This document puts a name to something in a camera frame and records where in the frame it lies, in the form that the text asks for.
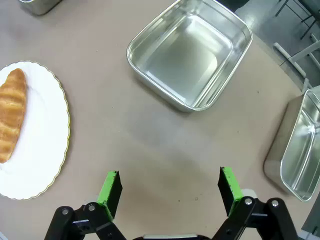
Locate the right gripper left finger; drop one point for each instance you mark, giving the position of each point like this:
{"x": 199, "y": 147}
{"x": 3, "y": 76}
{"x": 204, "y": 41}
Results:
{"x": 110, "y": 190}

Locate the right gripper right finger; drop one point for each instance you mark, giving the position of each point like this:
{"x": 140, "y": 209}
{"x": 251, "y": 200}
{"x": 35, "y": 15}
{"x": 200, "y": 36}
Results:
{"x": 228, "y": 190}

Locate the golden croissant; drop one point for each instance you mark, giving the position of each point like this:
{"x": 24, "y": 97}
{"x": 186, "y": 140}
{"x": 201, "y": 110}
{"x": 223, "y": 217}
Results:
{"x": 11, "y": 112}

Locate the stainless steel rectangular container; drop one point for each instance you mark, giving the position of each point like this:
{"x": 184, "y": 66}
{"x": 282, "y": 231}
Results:
{"x": 40, "y": 6}
{"x": 300, "y": 155}
{"x": 185, "y": 62}

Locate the white scalloped plate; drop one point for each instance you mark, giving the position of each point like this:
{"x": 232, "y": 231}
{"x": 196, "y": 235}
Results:
{"x": 42, "y": 125}

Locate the large white table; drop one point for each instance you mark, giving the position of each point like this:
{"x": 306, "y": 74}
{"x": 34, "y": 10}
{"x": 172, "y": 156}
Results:
{"x": 280, "y": 48}

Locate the black chair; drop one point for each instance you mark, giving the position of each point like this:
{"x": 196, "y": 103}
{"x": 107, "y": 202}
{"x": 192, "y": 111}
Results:
{"x": 309, "y": 24}

